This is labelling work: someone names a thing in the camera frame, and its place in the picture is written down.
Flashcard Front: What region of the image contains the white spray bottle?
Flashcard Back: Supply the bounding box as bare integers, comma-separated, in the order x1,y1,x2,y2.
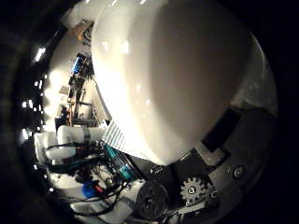
90,0,254,166

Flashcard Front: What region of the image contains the blue striped white cloth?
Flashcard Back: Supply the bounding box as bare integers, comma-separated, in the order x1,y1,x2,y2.
102,119,127,151

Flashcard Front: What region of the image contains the blue plug connector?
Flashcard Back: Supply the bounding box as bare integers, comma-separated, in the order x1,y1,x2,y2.
81,180,99,199

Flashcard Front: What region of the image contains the cluttered equipment rack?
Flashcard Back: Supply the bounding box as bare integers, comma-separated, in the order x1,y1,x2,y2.
60,52,96,127

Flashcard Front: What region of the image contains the wooden shelf box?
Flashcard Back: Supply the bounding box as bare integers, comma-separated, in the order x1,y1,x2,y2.
72,19,94,43

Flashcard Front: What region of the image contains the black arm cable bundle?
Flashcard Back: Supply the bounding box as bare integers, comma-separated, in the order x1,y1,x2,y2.
45,141,105,175

